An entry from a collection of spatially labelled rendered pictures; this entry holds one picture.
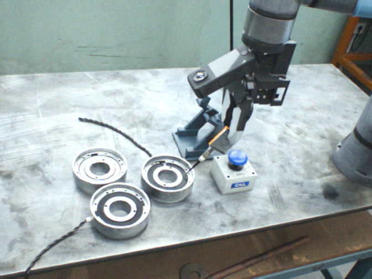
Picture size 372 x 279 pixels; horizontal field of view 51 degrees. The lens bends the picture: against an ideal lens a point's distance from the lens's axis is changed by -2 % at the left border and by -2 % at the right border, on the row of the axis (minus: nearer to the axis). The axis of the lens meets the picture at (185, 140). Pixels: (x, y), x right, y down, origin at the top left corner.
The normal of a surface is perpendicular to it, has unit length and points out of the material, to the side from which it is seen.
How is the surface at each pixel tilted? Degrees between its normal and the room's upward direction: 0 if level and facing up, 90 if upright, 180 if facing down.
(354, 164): 72
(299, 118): 0
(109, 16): 90
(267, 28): 90
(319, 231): 0
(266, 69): 90
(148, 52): 90
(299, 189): 0
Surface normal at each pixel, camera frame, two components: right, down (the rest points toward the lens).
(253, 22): -0.73, 0.33
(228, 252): 0.15, -0.77
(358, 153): -0.74, 0.01
